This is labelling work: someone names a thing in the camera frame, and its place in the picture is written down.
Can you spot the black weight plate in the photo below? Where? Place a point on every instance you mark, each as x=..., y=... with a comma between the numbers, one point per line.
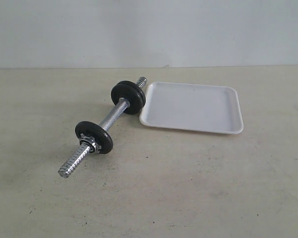
x=101, y=136
x=126, y=98
x=139, y=93

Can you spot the chrome spin-lock collar nut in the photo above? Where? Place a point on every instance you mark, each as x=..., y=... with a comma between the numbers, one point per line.
x=90, y=141

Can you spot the chrome threaded dumbbell bar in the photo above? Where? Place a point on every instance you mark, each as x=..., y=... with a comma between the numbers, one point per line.
x=129, y=98

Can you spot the white plastic tray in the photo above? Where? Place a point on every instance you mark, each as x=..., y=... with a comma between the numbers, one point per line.
x=193, y=107

